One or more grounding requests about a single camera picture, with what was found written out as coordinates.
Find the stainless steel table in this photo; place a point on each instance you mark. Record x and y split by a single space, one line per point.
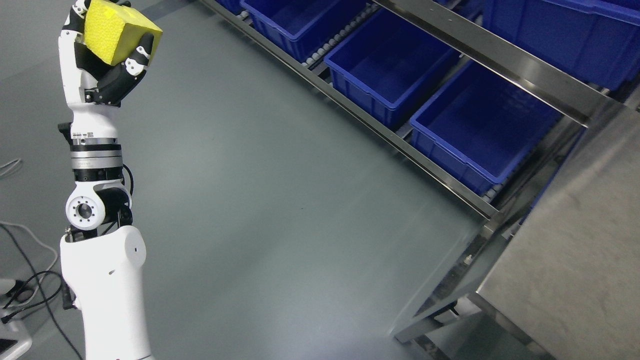
566 286

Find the blue plastic bin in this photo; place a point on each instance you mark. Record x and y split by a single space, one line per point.
479 127
301 27
595 41
388 67

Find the steel shelf rack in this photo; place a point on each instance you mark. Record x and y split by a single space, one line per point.
582 107

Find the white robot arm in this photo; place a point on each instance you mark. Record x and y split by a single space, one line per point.
102 252

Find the yellow foam block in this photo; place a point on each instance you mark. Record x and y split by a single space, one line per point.
112 31

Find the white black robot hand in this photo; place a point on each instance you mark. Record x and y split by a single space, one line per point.
86 78

